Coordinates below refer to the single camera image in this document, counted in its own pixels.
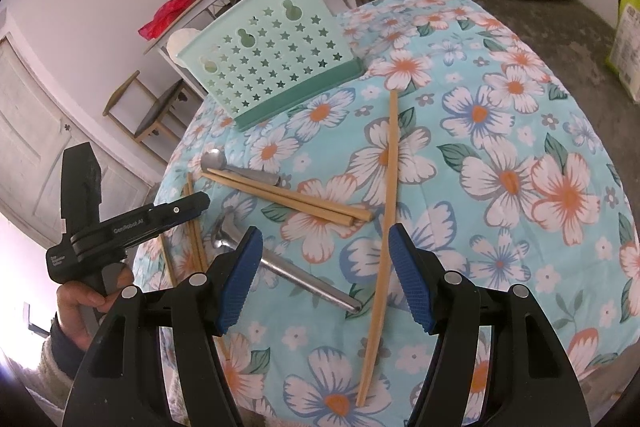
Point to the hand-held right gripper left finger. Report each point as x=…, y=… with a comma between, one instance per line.
x=240, y=277

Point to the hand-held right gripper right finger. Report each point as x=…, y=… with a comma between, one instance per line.
x=410, y=277

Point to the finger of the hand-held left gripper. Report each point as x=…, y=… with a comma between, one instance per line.
x=185, y=207

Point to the small metal spoon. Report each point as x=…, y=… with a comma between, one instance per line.
x=215, y=159

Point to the large metal spoon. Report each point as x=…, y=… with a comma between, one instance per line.
x=310, y=282

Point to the white plastic spoon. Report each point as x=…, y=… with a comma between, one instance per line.
x=180, y=44

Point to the mint green utensil holder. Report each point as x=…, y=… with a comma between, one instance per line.
x=270, y=52

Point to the person's left forearm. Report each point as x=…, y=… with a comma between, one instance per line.
x=60, y=357

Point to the person's left hand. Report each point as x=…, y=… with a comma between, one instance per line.
x=75, y=312

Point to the wooden chair with dark seat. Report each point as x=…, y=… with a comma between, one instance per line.
x=160, y=107

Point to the floral blue quilt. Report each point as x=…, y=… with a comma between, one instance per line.
x=500, y=187

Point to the white panelled door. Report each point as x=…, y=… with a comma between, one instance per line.
x=40, y=117

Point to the red plastic bag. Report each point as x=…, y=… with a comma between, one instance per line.
x=165, y=17

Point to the green white rice bag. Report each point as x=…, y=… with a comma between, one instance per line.
x=627, y=37

